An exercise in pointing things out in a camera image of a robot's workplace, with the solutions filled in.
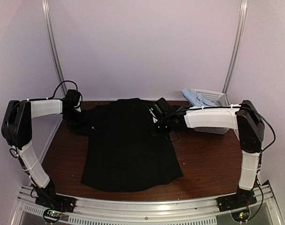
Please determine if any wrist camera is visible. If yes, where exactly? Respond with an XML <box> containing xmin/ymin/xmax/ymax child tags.
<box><xmin>74</xmin><ymin>101</ymin><xmax>82</xmax><ymax>112</ymax></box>
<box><xmin>149</xmin><ymin>107</ymin><xmax>159</xmax><ymax>123</ymax></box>

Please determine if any black long sleeve shirt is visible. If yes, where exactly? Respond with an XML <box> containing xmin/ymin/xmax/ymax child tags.
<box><xmin>69</xmin><ymin>98</ymin><xmax>183</xmax><ymax>192</ymax></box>

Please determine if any right circuit board with LEDs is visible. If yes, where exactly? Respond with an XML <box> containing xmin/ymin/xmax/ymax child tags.
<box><xmin>231</xmin><ymin>210</ymin><xmax>250</xmax><ymax>223</ymax></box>

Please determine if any left circuit board with LEDs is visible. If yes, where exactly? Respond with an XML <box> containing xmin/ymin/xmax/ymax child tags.
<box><xmin>43</xmin><ymin>209</ymin><xmax>62</xmax><ymax>224</ymax></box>

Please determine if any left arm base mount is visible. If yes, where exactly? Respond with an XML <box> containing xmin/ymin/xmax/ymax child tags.
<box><xmin>35</xmin><ymin>193</ymin><xmax>76</xmax><ymax>213</ymax></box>

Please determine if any front aluminium rail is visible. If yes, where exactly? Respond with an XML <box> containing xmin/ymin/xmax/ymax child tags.
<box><xmin>15</xmin><ymin>184</ymin><xmax>278</xmax><ymax>225</ymax></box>

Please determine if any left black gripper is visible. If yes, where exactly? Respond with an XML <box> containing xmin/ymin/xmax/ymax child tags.
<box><xmin>64</xmin><ymin>108</ymin><xmax>89</xmax><ymax>128</ymax></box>

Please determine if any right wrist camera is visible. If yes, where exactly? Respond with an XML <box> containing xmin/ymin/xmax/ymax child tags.
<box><xmin>149</xmin><ymin>107</ymin><xmax>159</xmax><ymax>123</ymax></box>

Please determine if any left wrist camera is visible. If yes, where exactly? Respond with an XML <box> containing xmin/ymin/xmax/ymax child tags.
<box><xmin>74</xmin><ymin>101</ymin><xmax>82</xmax><ymax>112</ymax></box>

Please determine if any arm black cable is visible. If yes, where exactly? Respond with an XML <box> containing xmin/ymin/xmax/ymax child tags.
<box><xmin>236</xmin><ymin>104</ymin><xmax>276</xmax><ymax>152</ymax></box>
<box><xmin>27</xmin><ymin>81</ymin><xmax>78</xmax><ymax>101</ymax></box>

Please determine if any grey shirt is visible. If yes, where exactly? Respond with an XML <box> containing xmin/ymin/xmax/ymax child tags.
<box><xmin>215</xmin><ymin>94</ymin><xmax>231</xmax><ymax>106</ymax></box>

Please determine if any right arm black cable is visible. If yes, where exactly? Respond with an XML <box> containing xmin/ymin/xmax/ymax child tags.
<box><xmin>236</xmin><ymin>104</ymin><xmax>276</xmax><ymax>152</ymax></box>

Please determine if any right aluminium frame post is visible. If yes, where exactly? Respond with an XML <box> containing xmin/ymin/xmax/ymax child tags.
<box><xmin>222</xmin><ymin>0</ymin><xmax>248</xmax><ymax>94</ymax></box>

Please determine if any left aluminium frame post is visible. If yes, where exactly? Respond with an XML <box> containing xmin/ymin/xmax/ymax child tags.
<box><xmin>42</xmin><ymin>0</ymin><xmax>65</xmax><ymax>82</ymax></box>

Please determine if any aluminium frame post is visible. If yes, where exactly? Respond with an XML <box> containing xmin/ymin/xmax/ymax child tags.
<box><xmin>42</xmin><ymin>0</ymin><xmax>65</xmax><ymax>82</ymax></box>
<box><xmin>222</xmin><ymin>0</ymin><xmax>248</xmax><ymax>94</ymax></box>

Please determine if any white perforated plastic basket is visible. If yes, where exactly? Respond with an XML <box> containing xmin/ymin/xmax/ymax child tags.
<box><xmin>191</xmin><ymin>89</ymin><xmax>229</xmax><ymax>135</ymax></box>

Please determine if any light blue shirt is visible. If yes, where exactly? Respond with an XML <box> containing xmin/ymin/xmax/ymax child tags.
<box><xmin>181</xmin><ymin>89</ymin><xmax>217</xmax><ymax>106</ymax></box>

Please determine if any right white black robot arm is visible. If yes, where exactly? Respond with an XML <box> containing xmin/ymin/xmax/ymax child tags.
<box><xmin>149</xmin><ymin>98</ymin><xmax>265</xmax><ymax>207</ymax></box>

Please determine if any circuit board with leds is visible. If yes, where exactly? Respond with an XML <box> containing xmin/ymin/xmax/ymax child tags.
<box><xmin>231</xmin><ymin>210</ymin><xmax>250</xmax><ymax>223</ymax></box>
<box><xmin>43</xmin><ymin>209</ymin><xmax>62</xmax><ymax>224</ymax></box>

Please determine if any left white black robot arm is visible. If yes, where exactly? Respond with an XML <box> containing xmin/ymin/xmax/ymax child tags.
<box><xmin>1</xmin><ymin>89</ymin><xmax>82</xmax><ymax>208</ymax></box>

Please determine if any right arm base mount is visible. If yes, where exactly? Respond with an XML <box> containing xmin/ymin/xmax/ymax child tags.
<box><xmin>217</xmin><ymin>193</ymin><xmax>257</xmax><ymax>212</ymax></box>

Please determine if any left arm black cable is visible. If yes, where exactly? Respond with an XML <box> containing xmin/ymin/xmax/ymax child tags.
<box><xmin>27</xmin><ymin>81</ymin><xmax>78</xmax><ymax>101</ymax></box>

